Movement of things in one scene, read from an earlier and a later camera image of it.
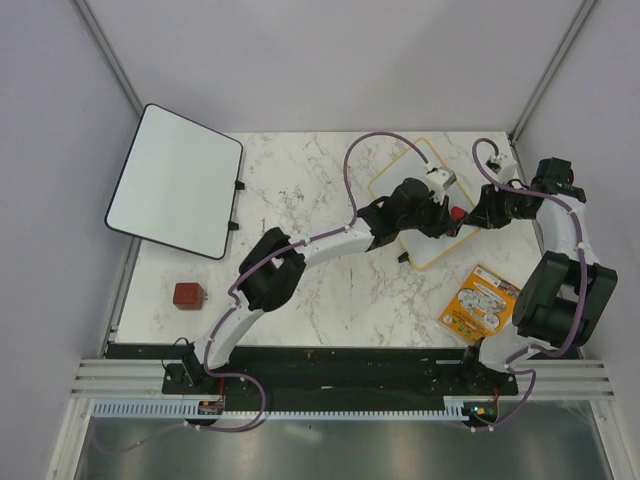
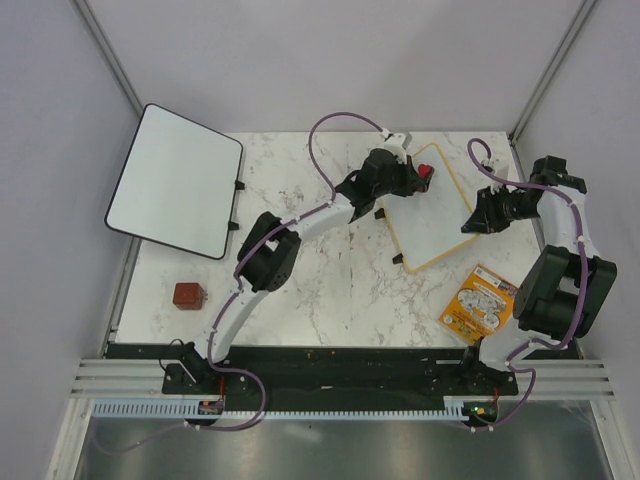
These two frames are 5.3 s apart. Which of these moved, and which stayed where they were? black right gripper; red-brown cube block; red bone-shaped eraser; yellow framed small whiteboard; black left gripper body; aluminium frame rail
Moved: red bone-shaped eraser; black left gripper body
Stayed: red-brown cube block; yellow framed small whiteboard; aluminium frame rail; black right gripper
